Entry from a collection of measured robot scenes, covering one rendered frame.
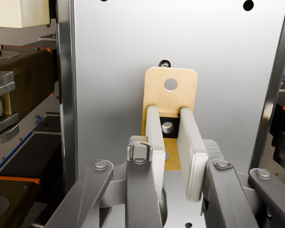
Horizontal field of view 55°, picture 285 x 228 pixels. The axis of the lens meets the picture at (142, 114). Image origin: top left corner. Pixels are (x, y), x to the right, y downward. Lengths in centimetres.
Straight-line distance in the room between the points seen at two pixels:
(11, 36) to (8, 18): 41
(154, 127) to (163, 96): 5
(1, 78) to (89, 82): 9
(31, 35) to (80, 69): 34
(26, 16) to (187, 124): 14
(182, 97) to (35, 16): 13
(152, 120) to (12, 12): 12
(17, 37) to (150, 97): 46
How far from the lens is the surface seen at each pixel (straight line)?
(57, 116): 62
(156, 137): 15
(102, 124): 29
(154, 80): 20
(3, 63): 27
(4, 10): 22
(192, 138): 16
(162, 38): 27
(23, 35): 62
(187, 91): 20
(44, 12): 26
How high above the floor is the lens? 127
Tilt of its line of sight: 69 degrees down
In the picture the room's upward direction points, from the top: 177 degrees counter-clockwise
